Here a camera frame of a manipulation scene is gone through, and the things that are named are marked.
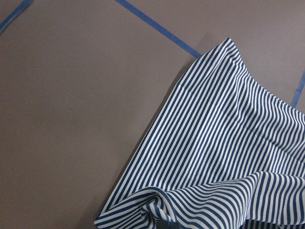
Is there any navy white striped polo shirt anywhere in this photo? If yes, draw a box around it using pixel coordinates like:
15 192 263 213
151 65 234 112
94 38 305 229

